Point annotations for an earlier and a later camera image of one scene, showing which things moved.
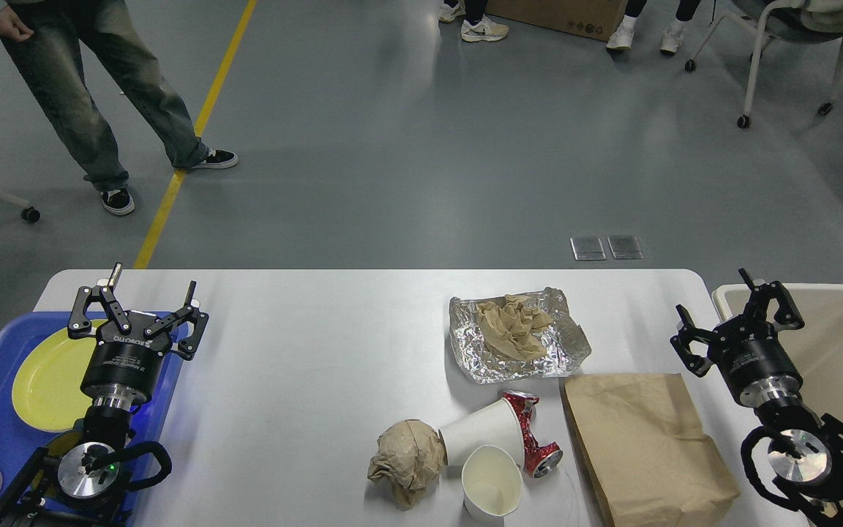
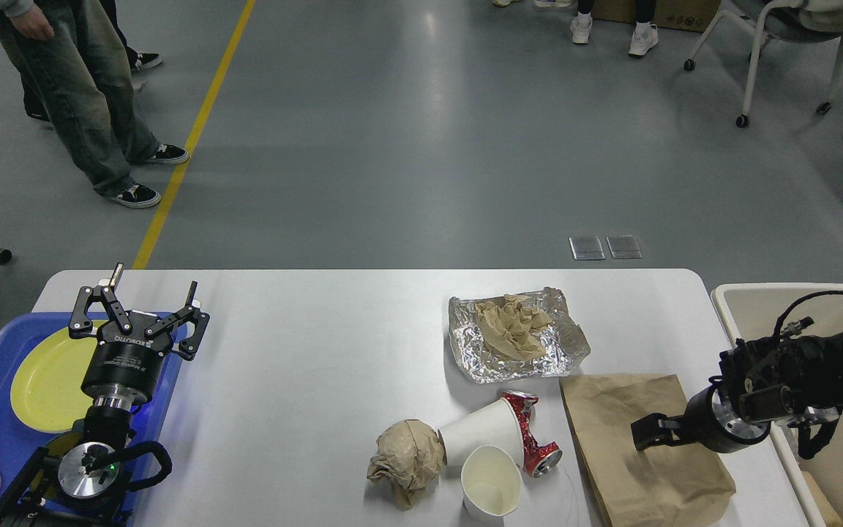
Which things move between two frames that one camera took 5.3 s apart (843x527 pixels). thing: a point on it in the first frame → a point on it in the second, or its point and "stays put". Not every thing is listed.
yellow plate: (47, 394) stays put
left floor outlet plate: (587, 249) stays put
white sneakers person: (623, 38) → (645, 37)
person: (476, 26) → (137, 61)
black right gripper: (751, 355) → (710, 421)
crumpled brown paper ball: (410, 456) stays put
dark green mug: (61, 443) stays put
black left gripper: (123, 368) stays put
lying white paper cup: (495, 424) stays put
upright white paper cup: (492, 482) stays put
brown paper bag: (647, 460) stays put
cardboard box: (597, 20) → (691, 15)
